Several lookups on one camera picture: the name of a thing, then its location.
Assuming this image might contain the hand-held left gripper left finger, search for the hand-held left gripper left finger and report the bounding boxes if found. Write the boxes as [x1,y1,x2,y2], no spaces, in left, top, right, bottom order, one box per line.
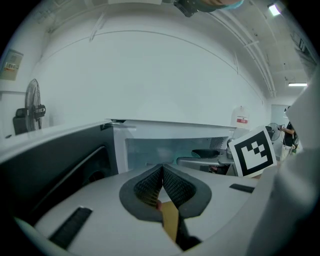
[34,163,184,256]

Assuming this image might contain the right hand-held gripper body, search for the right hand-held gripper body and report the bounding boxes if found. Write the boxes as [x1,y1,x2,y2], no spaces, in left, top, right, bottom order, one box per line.
[226,72,320,256]

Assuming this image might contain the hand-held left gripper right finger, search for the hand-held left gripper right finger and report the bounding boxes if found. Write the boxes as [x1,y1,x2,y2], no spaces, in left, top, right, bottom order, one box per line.
[162,163,259,243]

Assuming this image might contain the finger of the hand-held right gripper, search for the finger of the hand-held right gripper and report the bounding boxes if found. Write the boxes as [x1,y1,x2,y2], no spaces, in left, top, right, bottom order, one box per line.
[176,156,235,174]

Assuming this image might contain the white microwave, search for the white microwave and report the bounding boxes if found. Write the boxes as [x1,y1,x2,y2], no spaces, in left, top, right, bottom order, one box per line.
[0,118,239,226]

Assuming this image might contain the black standing fan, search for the black standing fan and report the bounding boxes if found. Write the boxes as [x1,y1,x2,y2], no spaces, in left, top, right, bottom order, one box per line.
[264,122,281,144]
[24,78,47,133]

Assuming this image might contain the white ceiling pipes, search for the white ceiling pipes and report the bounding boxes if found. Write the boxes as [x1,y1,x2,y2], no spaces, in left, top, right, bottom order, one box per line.
[212,11,278,99]

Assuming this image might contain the black chair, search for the black chair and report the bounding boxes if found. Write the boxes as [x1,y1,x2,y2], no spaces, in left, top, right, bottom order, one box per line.
[12,107,30,136]

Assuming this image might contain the square ceiling light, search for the square ceiling light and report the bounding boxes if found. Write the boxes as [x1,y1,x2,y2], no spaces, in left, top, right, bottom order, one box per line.
[267,2,281,17]

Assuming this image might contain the black head-mounted camera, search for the black head-mounted camera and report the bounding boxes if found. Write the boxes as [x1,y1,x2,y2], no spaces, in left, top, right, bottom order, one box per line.
[173,0,201,18]

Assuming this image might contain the framed wall notice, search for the framed wall notice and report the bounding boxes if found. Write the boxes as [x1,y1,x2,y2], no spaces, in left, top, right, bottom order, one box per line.
[0,48,25,82]

